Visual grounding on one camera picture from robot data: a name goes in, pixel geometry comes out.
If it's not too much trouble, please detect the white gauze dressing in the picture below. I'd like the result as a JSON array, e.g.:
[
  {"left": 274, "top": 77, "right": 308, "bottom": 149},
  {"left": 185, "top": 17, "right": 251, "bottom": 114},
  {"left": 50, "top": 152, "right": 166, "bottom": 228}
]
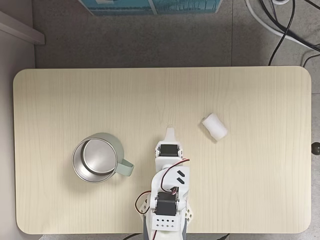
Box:
[{"left": 201, "top": 112, "right": 229, "bottom": 143}]

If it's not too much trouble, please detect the teal printed box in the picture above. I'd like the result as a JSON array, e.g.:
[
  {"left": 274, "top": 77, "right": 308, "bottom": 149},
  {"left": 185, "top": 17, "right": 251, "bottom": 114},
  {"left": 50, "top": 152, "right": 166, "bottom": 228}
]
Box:
[{"left": 77, "top": 0, "right": 223, "bottom": 16}]

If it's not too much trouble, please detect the grey white shelf board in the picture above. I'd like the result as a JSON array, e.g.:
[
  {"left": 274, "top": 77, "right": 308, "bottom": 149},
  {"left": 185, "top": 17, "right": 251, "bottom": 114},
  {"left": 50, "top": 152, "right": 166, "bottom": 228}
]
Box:
[{"left": 0, "top": 10, "right": 46, "bottom": 46}]

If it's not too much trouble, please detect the red white black servo wire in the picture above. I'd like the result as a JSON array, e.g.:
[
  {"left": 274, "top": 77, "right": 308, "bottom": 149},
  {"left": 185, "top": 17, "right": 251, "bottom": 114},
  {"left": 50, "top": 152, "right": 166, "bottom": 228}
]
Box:
[{"left": 161, "top": 157, "right": 191, "bottom": 194}]

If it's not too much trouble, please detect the steel cup with green handle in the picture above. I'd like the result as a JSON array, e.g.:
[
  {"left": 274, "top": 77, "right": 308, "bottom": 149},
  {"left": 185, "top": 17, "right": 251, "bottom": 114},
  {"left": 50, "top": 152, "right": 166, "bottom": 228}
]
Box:
[{"left": 71, "top": 132, "right": 135, "bottom": 185}]

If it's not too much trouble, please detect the black cable under table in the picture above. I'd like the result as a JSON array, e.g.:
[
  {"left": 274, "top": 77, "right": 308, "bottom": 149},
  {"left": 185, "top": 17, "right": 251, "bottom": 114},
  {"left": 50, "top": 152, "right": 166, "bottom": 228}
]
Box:
[{"left": 122, "top": 233, "right": 144, "bottom": 240}]

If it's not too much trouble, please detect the thick white floor cable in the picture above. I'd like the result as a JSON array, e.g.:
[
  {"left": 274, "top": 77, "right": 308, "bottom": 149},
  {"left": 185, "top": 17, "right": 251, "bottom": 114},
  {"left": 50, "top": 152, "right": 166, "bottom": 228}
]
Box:
[{"left": 244, "top": 0, "right": 320, "bottom": 49}]

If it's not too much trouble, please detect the black cable running down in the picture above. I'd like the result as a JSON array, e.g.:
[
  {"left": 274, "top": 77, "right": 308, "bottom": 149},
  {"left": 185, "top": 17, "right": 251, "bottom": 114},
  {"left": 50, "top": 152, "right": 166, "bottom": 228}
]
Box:
[{"left": 268, "top": 0, "right": 294, "bottom": 67}]

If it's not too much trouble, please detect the short black cable loop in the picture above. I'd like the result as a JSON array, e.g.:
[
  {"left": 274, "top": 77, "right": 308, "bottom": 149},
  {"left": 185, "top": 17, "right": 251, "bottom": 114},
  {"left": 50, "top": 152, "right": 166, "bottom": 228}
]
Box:
[{"left": 302, "top": 53, "right": 320, "bottom": 69}]

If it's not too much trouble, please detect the long black floor cable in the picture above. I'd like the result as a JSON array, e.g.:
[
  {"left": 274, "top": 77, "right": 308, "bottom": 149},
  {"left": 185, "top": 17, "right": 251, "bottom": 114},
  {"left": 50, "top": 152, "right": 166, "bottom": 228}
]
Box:
[{"left": 258, "top": 0, "right": 320, "bottom": 52}]

